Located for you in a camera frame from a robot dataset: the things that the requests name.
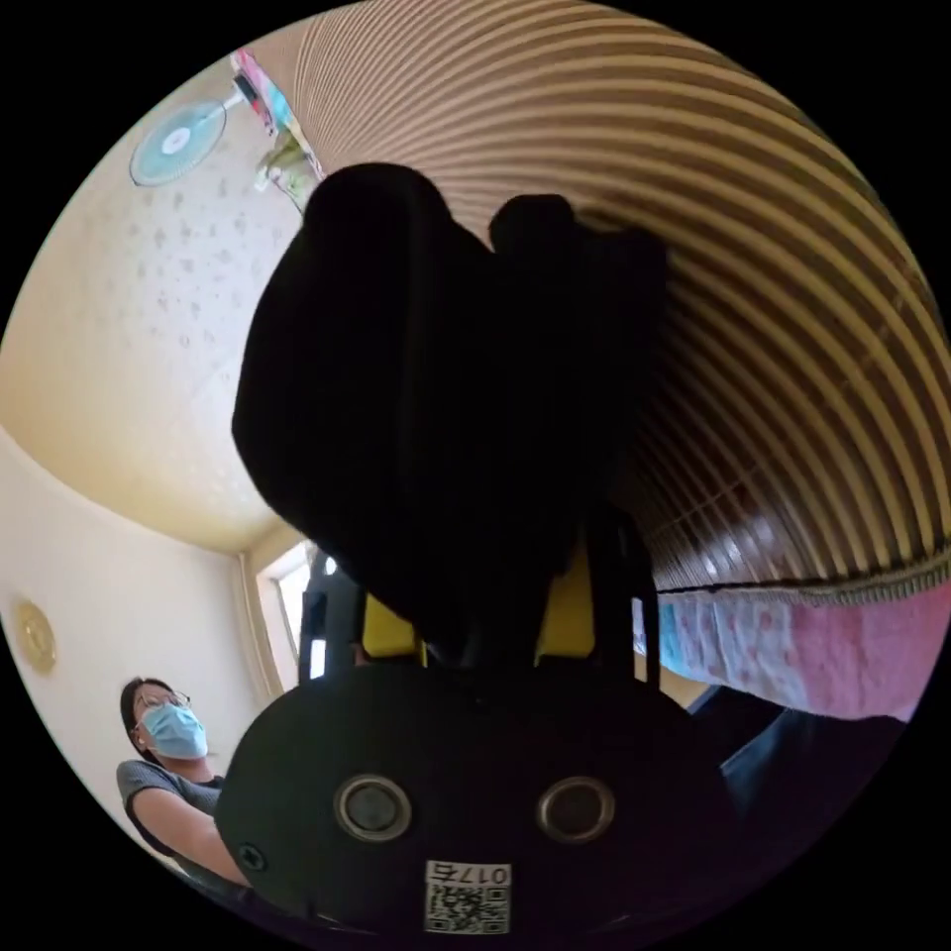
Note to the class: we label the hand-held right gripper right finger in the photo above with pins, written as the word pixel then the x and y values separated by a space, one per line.
pixel 568 609

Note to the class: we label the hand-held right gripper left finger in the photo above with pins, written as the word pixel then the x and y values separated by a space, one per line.
pixel 388 628

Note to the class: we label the black pants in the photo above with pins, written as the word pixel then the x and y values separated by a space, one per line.
pixel 416 371

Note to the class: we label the window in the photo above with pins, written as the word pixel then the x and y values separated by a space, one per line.
pixel 291 594

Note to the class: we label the person's body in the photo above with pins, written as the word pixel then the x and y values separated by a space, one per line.
pixel 167 750

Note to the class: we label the light blue standing fan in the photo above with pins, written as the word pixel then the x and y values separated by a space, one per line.
pixel 177 143

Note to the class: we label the round gold wall clock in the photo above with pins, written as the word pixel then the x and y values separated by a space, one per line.
pixel 35 637

